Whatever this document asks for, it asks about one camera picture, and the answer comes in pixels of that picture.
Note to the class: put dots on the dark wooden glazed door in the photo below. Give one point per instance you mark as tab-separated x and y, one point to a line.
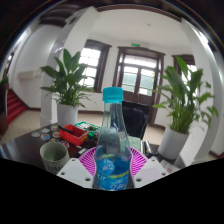
138	76

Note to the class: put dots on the clear bottle with teal cap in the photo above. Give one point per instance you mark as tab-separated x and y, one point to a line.
112	146

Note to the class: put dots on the black chair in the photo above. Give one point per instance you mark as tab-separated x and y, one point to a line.
135	120

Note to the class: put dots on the white wall-mounted unit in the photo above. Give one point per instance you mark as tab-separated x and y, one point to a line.
29	74

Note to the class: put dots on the small round printed sticker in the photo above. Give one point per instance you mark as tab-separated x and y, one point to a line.
45	136
35	134
54	127

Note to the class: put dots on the green notebook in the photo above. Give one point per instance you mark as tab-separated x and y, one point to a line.
135	142

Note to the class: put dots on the white patterned cup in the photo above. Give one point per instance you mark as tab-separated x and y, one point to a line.
54	156

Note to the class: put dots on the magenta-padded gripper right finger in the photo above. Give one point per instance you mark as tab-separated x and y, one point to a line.
151	170

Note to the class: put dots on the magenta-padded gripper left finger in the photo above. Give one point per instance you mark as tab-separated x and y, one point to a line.
75	170

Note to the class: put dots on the small potted plant, white pot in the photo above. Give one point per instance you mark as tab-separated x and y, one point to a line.
66	80

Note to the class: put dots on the green exit sign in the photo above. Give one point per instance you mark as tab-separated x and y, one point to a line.
135	45

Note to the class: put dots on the box of small packets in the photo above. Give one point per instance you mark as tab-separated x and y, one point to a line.
87	128

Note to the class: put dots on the printed magazine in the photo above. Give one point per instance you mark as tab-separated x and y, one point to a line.
175	166

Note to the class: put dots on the red plastic tray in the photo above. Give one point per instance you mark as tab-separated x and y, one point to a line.
74	136

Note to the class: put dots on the large potted plant, white pot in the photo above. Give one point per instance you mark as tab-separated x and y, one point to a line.
183	100

